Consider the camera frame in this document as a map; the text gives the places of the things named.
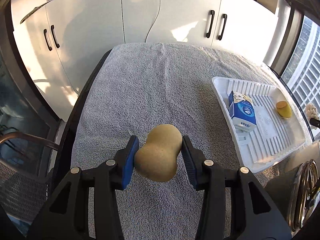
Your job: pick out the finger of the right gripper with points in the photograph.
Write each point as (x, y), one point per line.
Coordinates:
(314, 122)

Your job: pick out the dark blue tissue pack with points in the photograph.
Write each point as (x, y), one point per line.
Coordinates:
(242, 112)

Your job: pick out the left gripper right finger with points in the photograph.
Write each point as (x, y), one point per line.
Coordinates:
(254, 215)

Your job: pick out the glass cup green sleeve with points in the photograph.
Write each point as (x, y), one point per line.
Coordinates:
(296, 193)

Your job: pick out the white lower cabinet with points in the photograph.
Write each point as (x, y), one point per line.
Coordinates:
(61, 41)

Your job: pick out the grey terry towel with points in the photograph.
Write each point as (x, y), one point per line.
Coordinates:
(144, 85)

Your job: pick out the black glass table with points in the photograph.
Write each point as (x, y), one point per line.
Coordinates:
(63, 160)

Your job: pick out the orange teardrop makeup sponge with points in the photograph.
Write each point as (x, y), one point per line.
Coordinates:
(284, 109)

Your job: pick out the white plastic tray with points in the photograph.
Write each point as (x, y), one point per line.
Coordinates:
(274, 138)

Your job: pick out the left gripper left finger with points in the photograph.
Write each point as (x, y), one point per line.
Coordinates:
(65, 214)

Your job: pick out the black mesh chair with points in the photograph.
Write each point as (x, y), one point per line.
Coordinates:
(26, 178)

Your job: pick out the beige gourd makeup sponge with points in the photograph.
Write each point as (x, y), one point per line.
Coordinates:
(156, 160)

